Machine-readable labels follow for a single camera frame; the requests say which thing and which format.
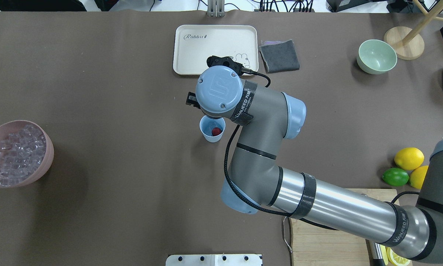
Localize grey folded cloth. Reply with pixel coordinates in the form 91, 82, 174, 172
259, 40, 300, 74

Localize cream rabbit tray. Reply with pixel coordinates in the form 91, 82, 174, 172
173, 25, 259, 75

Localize upper yellow lemon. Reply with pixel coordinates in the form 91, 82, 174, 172
409, 166, 429, 189

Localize mint green bowl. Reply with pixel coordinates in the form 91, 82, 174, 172
356, 39, 398, 75

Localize lower yellow lemon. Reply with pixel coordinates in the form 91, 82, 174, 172
394, 147, 425, 171

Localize pile of ice cubes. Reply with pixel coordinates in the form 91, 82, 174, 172
0, 124, 47, 186

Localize red strawberry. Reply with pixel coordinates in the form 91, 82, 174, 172
211, 127, 223, 137

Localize light blue plastic cup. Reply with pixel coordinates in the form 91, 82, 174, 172
199, 116, 226, 143

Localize wooden stand with round base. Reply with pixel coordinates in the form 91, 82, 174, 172
384, 0, 443, 60

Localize upper lemon slice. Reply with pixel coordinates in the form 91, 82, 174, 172
386, 246, 412, 266

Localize steel muddler black tip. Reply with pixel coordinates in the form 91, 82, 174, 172
368, 241, 385, 266

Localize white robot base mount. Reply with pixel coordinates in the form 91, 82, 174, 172
165, 253, 263, 266

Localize pink bowl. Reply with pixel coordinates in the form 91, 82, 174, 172
0, 120, 55, 188

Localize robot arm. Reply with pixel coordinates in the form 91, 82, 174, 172
186, 65, 443, 264

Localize yellow lemon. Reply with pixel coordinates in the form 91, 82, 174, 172
409, 166, 429, 189
394, 147, 425, 171

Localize wooden cutting board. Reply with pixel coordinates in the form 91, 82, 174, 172
283, 188, 399, 266

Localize arm gripper cable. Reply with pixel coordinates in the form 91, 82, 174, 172
224, 68, 340, 230

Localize green lime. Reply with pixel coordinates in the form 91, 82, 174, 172
382, 168, 409, 187

